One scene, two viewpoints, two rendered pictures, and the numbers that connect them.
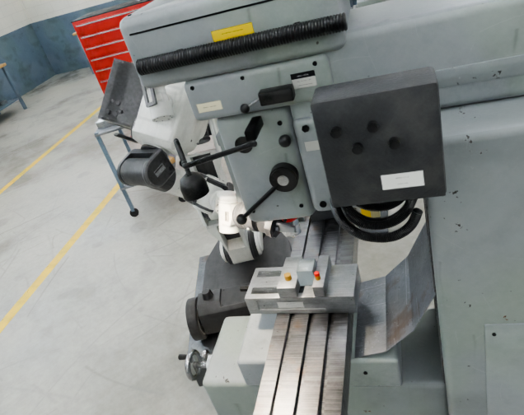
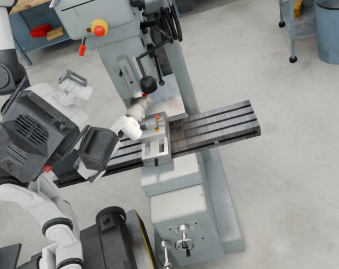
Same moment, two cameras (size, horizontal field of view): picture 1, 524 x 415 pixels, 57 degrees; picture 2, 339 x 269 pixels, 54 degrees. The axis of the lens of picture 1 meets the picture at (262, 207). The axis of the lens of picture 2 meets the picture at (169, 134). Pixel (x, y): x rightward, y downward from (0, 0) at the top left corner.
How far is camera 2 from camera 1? 1.95 m
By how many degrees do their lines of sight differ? 77
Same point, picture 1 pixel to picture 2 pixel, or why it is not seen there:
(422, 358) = not seen: hidden behind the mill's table
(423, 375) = not seen: hidden behind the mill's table
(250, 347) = (187, 168)
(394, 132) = not seen: outside the picture
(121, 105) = (58, 119)
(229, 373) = (196, 196)
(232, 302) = (123, 252)
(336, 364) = (199, 116)
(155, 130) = (81, 117)
